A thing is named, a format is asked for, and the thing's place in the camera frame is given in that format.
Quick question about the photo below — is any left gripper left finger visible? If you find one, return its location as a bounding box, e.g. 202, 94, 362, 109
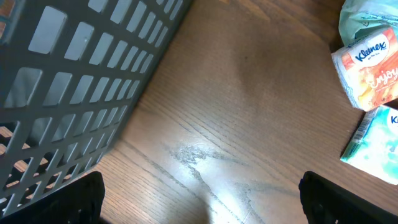
1, 171, 105, 224

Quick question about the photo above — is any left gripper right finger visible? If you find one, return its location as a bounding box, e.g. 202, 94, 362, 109
298, 171, 397, 224

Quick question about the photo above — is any teal Kleenex tissue pack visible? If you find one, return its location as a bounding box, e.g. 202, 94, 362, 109
340, 105, 397, 185

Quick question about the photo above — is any orange tissue pack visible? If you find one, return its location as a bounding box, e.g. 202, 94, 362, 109
331, 27, 397, 111

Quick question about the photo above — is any grey plastic basket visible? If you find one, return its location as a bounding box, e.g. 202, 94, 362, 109
1, 0, 192, 217

